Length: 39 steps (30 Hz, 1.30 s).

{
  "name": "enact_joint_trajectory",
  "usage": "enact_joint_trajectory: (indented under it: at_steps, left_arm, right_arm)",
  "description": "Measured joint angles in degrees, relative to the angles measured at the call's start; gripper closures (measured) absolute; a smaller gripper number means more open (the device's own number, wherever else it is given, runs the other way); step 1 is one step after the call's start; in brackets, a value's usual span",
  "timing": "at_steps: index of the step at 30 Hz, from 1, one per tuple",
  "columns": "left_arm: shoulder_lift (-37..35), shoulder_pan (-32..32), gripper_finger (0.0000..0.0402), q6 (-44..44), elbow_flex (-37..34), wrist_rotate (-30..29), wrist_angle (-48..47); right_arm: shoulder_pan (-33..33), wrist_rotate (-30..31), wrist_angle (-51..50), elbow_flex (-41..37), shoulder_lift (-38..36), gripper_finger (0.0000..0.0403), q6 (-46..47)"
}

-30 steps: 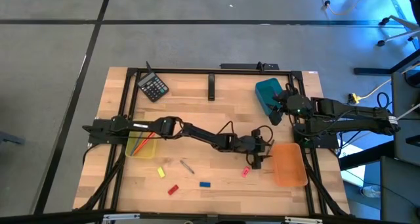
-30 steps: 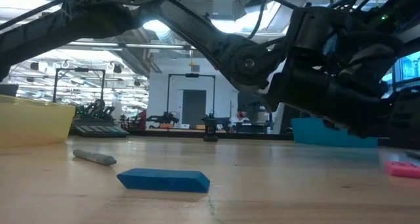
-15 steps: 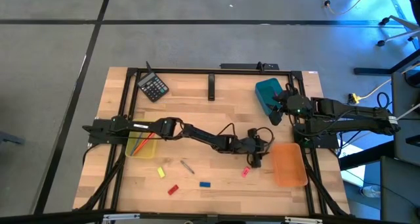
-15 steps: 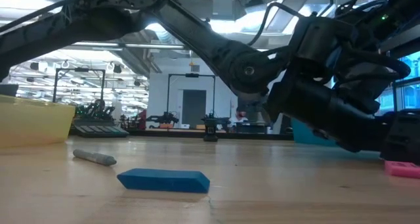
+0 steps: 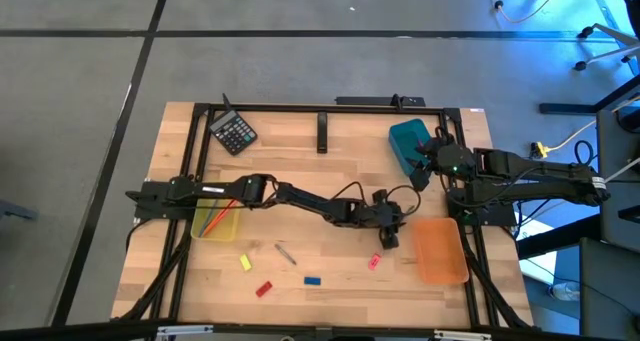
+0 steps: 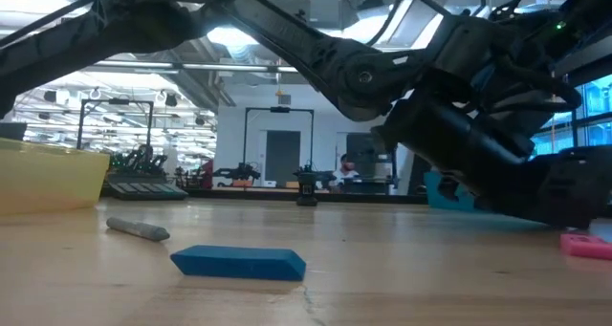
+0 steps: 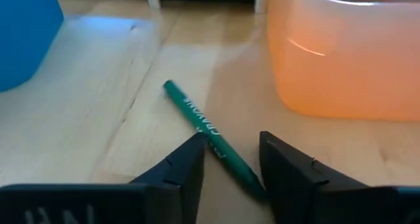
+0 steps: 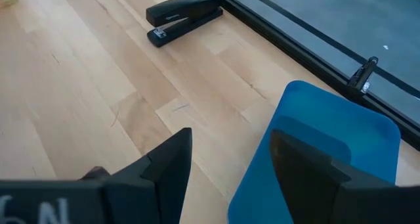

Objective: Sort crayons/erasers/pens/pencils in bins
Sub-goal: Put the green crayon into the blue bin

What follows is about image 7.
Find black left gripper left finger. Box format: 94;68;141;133
131;132;207;224

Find orange plastic bin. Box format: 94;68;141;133
266;0;420;122

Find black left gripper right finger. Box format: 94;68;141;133
259;131;398;224

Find blue plastic bin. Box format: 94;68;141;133
0;0;65;93

